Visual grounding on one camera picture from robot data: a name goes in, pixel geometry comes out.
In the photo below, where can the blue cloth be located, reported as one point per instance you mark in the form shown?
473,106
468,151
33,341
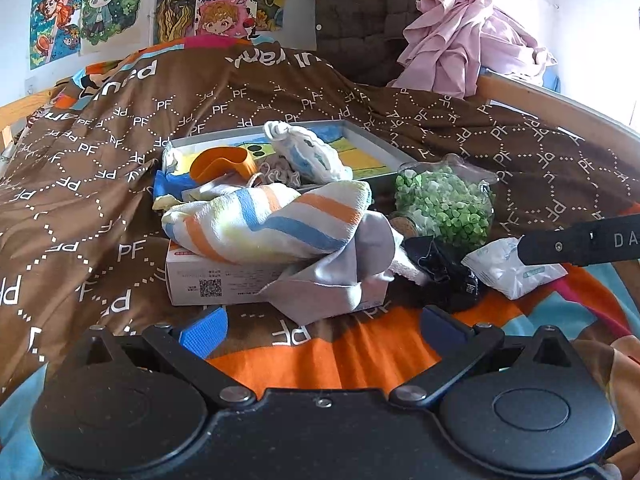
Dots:
167,185

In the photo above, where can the black sock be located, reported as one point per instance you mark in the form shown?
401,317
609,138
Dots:
445,270

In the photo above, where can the orange cup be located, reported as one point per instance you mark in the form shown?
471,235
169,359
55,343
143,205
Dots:
220,162

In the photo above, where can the seaweed wall poster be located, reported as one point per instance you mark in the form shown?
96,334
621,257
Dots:
175,10

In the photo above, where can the white tissue packet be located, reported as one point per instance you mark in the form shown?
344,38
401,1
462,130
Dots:
510,270

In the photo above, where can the brown printed blanket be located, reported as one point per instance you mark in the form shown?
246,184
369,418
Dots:
125,160

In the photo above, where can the white and blue sock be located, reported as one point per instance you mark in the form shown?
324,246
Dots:
310,152

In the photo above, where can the white cardboard box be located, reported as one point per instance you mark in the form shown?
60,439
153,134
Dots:
225,280

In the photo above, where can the grey tray with cartoon picture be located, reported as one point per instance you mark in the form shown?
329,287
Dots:
365,152

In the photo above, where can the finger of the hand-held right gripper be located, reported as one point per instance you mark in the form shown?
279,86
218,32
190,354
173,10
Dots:
555,247

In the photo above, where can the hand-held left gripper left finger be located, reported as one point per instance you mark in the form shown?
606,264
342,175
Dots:
202,332

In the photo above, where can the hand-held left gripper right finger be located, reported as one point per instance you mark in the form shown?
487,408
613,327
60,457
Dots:
442,332

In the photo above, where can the pink garment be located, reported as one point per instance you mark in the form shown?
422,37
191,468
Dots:
450,45

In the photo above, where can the orange-haired girl wall poster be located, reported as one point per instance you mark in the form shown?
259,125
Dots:
55,20

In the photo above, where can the blond chibi wall poster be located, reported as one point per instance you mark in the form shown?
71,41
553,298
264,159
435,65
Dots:
110,5

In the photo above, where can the brown quilted jacket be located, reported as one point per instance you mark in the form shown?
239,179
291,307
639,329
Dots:
360,20

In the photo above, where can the pink-bordered cartoon wall poster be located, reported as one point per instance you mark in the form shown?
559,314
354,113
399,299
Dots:
225,15

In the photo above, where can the striped towel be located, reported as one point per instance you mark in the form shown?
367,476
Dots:
265,225

